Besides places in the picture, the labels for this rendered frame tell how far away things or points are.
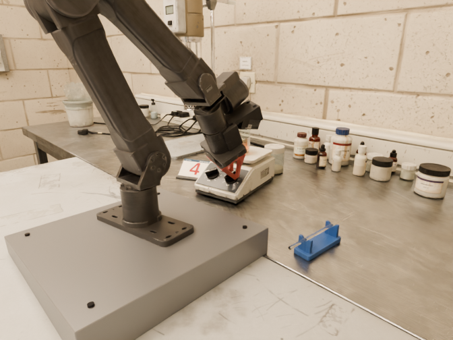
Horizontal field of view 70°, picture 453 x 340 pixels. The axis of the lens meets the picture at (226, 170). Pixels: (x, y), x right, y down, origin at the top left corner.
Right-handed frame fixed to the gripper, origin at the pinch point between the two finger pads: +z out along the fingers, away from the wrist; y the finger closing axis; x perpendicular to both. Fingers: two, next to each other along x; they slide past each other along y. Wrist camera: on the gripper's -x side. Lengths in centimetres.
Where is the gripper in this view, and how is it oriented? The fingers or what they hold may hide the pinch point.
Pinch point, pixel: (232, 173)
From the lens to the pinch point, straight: 77.1
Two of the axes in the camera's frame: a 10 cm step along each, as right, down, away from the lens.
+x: -8.0, 5.6, -2.3
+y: -5.3, -4.8, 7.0
